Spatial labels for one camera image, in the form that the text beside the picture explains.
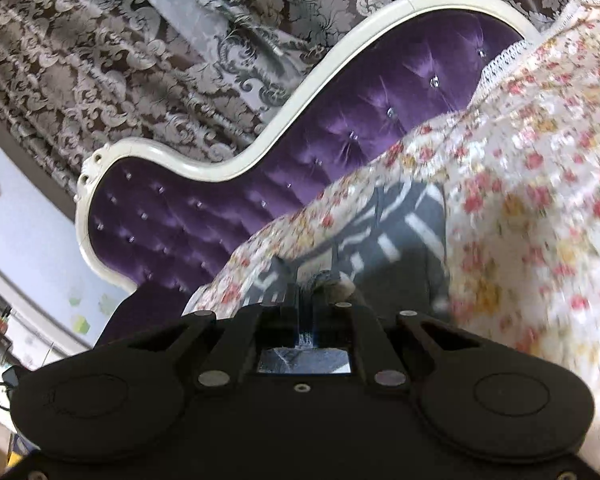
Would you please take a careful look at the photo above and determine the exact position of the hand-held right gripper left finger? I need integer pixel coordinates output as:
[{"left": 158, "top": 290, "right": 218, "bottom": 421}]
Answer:
[{"left": 125, "top": 280, "right": 302, "bottom": 392}]

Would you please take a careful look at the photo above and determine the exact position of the purple tufted sofa white frame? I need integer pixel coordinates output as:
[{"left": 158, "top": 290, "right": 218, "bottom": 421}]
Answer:
[{"left": 74, "top": 0, "right": 542, "bottom": 352}]

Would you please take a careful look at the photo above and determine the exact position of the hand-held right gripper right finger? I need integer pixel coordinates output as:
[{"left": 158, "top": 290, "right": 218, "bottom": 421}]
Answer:
[{"left": 305, "top": 270, "right": 487, "bottom": 392}]

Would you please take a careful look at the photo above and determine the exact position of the white lace cloth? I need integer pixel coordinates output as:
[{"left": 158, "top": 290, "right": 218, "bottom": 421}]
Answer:
[{"left": 479, "top": 0, "right": 600, "bottom": 97}]

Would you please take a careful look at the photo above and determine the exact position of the brown silver damask curtain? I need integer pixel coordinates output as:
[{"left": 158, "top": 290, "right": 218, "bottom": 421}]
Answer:
[{"left": 0, "top": 0, "right": 600, "bottom": 202}]

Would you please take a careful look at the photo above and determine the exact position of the grey white striped sweater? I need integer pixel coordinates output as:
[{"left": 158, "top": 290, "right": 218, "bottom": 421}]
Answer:
[{"left": 244, "top": 180, "right": 452, "bottom": 322}]

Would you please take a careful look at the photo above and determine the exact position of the floral printed blanket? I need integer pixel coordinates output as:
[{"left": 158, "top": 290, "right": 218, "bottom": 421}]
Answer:
[{"left": 184, "top": 0, "right": 600, "bottom": 467}]

